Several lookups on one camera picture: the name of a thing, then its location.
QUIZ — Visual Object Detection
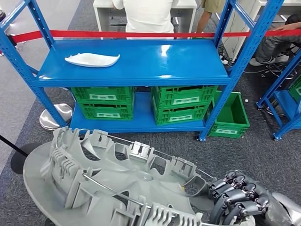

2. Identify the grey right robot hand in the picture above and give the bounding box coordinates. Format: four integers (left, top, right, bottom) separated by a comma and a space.
208, 169, 283, 226

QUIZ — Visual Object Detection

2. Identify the silver plastic wheel hubcap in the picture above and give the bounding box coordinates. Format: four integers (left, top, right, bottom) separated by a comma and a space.
23, 126, 256, 226

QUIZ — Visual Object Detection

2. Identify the blue steel shelf rack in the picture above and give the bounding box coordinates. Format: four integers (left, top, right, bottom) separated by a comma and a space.
0, 0, 285, 143
256, 48, 301, 141

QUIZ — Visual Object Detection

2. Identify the green open plastic bin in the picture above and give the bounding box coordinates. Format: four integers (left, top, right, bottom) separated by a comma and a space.
208, 91, 250, 139

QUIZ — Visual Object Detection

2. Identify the white partition panel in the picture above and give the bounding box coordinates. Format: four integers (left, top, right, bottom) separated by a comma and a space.
222, 0, 263, 61

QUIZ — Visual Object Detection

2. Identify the person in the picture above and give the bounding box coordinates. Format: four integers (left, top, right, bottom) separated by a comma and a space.
249, 14, 301, 67
112, 0, 180, 40
196, 0, 226, 34

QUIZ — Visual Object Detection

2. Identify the white plastic mirror cover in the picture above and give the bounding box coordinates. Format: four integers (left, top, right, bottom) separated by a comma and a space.
65, 52, 121, 68

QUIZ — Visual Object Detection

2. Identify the chrome round stool base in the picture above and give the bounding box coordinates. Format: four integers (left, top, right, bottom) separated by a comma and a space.
39, 103, 73, 131

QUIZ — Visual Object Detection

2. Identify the red barrier tape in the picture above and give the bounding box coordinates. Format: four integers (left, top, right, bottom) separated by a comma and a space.
12, 28, 301, 44

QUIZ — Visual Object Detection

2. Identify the white desk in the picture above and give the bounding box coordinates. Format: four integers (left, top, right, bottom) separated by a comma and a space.
93, 0, 198, 40

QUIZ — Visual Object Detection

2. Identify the black stanchion with round base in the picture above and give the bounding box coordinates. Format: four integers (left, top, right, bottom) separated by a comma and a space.
0, 135, 42, 175

